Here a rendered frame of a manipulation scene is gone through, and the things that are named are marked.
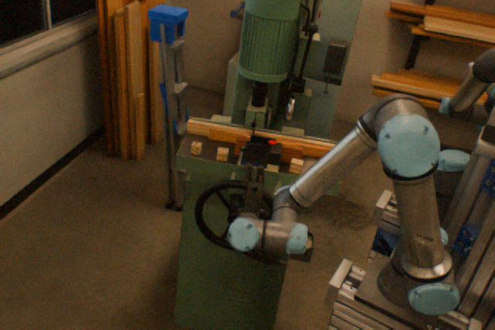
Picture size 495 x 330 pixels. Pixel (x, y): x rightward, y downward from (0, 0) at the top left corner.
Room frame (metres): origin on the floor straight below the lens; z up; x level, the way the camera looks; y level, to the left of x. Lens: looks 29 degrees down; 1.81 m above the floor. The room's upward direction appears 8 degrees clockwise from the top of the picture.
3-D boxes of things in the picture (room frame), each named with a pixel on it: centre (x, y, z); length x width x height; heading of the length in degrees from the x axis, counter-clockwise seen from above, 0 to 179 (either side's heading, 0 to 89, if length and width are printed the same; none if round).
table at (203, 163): (1.50, -0.05, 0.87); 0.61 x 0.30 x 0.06; 87
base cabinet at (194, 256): (1.73, -0.02, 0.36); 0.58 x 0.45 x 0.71; 177
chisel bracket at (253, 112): (1.63, -0.01, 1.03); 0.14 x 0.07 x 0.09; 177
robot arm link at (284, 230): (0.94, -0.12, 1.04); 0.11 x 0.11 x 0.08; 87
